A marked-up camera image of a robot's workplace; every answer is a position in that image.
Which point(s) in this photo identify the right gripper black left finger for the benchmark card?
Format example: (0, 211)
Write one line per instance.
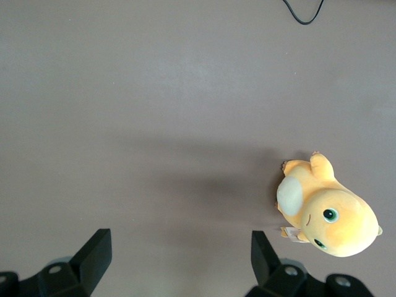
(89, 266)

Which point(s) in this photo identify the orange plush toy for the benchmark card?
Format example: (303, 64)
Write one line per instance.
(334, 216)

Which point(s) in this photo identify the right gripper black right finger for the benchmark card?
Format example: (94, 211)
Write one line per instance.
(272, 278)

